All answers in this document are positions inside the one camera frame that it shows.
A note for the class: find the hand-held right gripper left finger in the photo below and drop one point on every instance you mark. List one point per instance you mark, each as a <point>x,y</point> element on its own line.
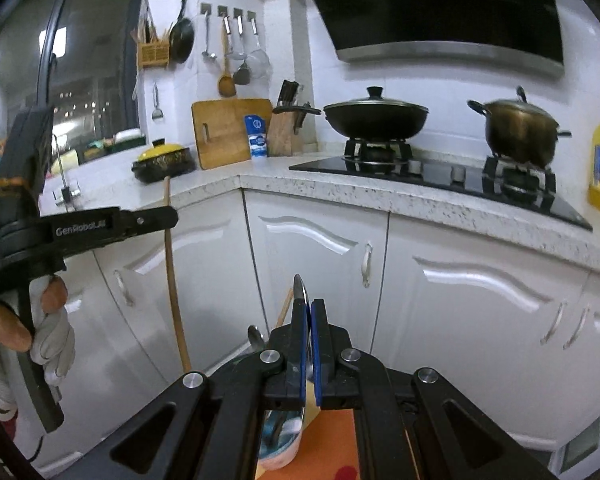
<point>300,355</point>

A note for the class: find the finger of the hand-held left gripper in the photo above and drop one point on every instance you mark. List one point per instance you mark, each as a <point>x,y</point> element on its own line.
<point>150,221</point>

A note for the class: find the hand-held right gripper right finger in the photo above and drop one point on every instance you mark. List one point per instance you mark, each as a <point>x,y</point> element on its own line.
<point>318,355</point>

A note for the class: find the thin brown wooden chopstick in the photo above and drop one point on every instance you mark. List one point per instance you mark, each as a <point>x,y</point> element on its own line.
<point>283,310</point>

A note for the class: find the small metal spoon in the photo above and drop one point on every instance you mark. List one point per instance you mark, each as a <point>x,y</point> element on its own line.
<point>256,335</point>

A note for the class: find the long brown wooden chopstick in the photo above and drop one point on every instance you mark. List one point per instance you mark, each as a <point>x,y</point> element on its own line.
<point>172,270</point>

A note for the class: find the large metal spoon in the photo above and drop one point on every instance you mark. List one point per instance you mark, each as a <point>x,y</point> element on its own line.
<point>302,290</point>

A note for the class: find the floral utensil holder teal lid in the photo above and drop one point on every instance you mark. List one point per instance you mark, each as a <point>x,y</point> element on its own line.
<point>280,440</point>

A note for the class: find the person's left hand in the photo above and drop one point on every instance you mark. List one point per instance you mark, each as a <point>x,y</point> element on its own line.
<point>60,340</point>

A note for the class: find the black casserole yellow lid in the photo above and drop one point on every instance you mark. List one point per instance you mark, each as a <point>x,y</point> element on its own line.
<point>162,160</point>

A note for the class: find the metal faucet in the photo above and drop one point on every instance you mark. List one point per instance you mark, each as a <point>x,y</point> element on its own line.
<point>66,190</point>

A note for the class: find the green tray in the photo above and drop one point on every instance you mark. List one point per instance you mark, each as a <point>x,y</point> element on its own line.
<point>125,142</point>

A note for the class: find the orange yellow printed mat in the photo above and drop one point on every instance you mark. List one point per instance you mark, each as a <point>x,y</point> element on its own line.
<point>335,445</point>

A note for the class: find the metal peeler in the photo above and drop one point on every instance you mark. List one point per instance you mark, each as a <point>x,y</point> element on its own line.
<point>156,107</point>

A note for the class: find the wooden cutting board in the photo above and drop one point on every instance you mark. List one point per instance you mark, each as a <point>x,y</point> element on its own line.
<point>225,135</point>

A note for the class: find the blue seasoning packet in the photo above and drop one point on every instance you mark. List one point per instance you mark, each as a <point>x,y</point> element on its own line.
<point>256,137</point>

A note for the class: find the wooden spatula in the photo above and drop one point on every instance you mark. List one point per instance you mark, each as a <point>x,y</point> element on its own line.
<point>226,82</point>

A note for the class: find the wooden knife block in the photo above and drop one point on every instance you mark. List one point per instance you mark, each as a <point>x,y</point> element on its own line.
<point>282,132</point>

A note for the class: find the speckled stone countertop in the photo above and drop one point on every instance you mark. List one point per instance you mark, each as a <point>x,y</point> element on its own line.
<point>330,192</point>

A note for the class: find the dark window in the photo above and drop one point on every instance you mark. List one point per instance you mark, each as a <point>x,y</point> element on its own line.
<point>95,60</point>

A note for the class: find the small black frying pan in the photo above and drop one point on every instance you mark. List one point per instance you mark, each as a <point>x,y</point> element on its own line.
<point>181,37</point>

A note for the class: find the metal ladle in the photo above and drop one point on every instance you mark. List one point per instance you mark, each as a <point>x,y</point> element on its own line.
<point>208,35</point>

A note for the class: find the metal mesh strainer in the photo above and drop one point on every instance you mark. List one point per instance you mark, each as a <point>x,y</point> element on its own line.
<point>260,60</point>

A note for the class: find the black gas stove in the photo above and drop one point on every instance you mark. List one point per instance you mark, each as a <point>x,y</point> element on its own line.
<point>440,185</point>

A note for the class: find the silver stove knob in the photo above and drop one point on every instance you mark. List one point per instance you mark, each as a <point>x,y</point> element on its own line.
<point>458,173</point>
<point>415,166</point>

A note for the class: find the black wok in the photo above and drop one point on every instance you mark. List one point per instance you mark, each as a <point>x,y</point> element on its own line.
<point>375,122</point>

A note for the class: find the dark wok lid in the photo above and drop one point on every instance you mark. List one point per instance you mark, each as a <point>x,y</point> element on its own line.
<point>375,102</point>

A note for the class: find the white framed glass door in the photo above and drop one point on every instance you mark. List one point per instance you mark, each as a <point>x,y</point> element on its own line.
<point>587,442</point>

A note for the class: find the bronze cooking pot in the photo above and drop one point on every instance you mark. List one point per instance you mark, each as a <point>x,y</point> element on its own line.
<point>517,135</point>

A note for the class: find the bronze pot lid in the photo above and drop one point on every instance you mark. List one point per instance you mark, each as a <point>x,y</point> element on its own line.
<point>517,107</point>

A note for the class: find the black range hood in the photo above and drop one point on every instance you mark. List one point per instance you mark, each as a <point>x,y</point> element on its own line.
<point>430,5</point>

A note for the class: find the bamboo wall basket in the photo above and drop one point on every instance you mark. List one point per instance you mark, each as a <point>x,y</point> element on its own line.
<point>153,52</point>

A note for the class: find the metal wall hook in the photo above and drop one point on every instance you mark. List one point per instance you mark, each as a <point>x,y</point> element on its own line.
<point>238,12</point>
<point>252,15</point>
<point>205,8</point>
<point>222,10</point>

